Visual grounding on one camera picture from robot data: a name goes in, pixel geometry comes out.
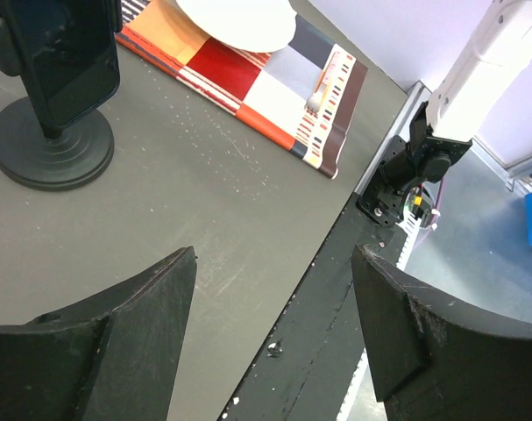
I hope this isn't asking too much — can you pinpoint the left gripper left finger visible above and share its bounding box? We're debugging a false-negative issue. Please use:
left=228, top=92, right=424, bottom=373
left=0, top=247, right=197, bottom=420

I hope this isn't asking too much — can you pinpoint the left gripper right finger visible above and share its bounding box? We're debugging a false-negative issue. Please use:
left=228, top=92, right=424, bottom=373
left=351, top=243, right=532, bottom=421

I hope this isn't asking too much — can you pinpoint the black phone stand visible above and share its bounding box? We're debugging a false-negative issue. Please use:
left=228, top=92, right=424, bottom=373
left=0, top=15, right=118, bottom=191

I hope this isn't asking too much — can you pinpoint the black smartphone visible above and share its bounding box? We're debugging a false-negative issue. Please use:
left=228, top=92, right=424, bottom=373
left=0, top=0, right=123, bottom=129

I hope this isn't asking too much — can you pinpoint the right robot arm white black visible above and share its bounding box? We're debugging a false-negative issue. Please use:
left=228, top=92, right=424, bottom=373
left=357, top=1, right=532, bottom=226

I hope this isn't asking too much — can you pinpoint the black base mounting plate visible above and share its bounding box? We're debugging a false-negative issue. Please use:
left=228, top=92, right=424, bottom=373
left=219, top=193, right=407, bottom=421

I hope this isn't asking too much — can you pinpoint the small spoon on placemat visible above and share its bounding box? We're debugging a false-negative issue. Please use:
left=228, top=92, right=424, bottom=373
left=305, top=51, right=342, bottom=114

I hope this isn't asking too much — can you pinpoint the patterned orange placemat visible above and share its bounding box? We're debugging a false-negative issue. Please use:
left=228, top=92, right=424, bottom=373
left=117, top=1, right=367, bottom=179

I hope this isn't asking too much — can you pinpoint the white plate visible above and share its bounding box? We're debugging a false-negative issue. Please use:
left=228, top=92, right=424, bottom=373
left=177, top=0, right=297, bottom=53

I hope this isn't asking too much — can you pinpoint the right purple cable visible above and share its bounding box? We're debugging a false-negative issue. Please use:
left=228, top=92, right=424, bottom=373
left=429, top=175, right=449, bottom=232

